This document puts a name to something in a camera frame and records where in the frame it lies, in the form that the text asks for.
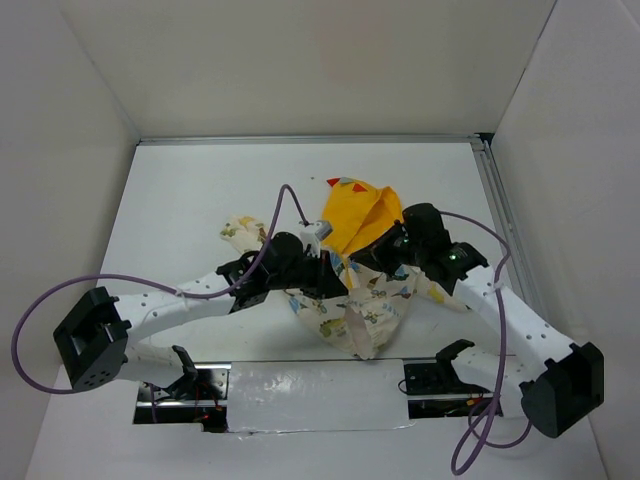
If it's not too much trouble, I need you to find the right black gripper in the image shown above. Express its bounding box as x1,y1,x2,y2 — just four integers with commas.
351,218,427,275

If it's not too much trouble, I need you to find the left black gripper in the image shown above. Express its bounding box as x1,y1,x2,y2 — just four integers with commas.
268,250,348,302

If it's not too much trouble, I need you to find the dinosaur print yellow-lined jacket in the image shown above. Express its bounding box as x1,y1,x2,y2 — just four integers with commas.
218,176,467,361

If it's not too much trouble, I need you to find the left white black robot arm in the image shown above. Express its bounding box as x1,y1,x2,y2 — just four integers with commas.
53,232,348,399

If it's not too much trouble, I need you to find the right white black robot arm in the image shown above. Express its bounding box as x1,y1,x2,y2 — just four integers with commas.
350,203,604,438

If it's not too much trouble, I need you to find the white tape sheet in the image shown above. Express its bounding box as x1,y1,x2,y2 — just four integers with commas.
227,360,411,433

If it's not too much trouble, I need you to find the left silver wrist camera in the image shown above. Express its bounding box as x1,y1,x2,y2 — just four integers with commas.
299,220,333,258

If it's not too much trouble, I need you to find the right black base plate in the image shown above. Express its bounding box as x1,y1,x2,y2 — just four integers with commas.
398,359,493,420

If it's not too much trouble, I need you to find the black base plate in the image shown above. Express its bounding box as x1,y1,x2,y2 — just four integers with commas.
398,359,493,420
133,363,232,433

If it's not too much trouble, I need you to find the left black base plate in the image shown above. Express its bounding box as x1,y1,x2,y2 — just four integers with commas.
133,363,232,433

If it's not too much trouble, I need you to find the aluminium frame rail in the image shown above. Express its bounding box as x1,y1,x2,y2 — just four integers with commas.
134,131,559,354

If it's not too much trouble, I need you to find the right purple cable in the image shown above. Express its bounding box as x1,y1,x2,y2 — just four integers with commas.
439,210,533,476

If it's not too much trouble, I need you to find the purple cable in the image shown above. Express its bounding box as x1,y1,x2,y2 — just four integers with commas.
10,183,311,424
439,210,533,476

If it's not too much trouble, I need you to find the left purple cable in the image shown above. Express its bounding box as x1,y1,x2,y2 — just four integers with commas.
10,183,311,424

